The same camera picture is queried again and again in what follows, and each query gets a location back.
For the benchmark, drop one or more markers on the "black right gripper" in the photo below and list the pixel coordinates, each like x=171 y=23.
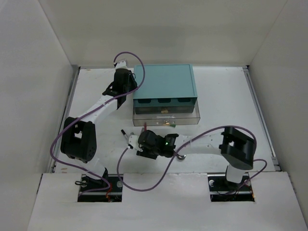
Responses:
x=143 y=152

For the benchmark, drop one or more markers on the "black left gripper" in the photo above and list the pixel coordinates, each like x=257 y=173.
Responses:
x=122 y=72

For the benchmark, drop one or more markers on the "teal drawer box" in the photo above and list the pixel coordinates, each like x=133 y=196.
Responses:
x=165 y=85

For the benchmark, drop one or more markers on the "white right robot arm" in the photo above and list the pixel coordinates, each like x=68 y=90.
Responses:
x=230 y=142

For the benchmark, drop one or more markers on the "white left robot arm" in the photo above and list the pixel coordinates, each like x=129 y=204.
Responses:
x=79 y=141

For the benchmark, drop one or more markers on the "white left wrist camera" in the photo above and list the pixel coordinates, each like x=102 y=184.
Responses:
x=121 y=64

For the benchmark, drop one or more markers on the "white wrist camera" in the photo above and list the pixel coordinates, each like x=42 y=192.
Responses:
x=133 y=141
x=121 y=64

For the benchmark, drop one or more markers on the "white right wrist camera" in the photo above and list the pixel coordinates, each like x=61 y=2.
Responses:
x=133 y=141

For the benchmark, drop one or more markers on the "left aluminium table rail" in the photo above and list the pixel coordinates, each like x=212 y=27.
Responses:
x=55 y=144

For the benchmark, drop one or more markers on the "aluminium table rail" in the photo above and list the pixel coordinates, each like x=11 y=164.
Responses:
x=55 y=144
x=261 y=119

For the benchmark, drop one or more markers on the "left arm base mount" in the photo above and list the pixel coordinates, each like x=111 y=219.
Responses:
x=91 y=190

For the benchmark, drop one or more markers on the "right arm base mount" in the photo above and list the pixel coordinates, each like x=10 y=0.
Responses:
x=222 y=190

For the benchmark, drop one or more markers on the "right aluminium table rail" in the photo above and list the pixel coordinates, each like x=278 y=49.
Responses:
x=261 y=119

